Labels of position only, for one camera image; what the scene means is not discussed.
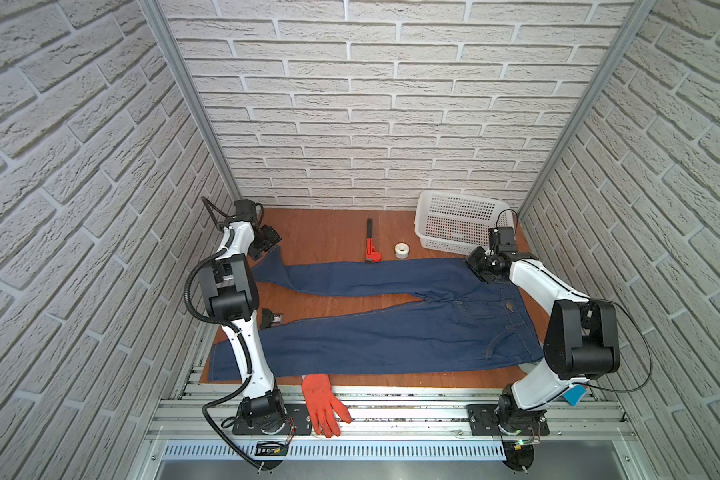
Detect teal cloth piece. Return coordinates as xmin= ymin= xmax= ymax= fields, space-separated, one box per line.
xmin=562 ymin=385 xmax=587 ymax=406

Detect blue denim trousers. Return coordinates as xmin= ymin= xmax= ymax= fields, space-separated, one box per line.
xmin=208 ymin=245 xmax=545 ymax=382

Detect red work glove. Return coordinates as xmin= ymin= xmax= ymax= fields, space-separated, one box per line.
xmin=301 ymin=374 xmax=352 ymax=438

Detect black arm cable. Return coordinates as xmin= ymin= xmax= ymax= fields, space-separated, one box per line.
xmin=183 ymin=196 xmax=265 ymax=472
xmin=494 ymin=208 xmax=653 ymax=394

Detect red black pipe wrench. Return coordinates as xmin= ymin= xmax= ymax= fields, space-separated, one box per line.
xmin=365 ymin=218 xmax=382 ymax=263

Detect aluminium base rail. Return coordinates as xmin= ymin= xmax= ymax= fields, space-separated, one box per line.
xmin=146 ymin=385 xmax=637 ymax=463

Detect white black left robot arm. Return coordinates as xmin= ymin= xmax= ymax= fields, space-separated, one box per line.
xmin=183 ymin=197 xmax=286 ymax=428

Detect white tape roll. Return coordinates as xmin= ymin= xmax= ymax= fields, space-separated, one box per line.
xmin=394 ymin=242 xmax=410 ymax=259

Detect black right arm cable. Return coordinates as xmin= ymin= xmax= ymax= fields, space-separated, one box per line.
xmin=494 ymin=208 xmax=653 ymax=394

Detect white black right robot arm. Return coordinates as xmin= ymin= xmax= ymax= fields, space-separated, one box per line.
xmin=466 ymin=227 xmax=620 ymax=425

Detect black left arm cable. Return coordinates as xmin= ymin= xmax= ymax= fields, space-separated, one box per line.
xmin=183 ymin=196 xmax=265 ymax=472

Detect white plastic perforated basket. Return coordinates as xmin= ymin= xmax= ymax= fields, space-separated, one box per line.
xmin=414 ymin=190 xmax=516 ymax=256

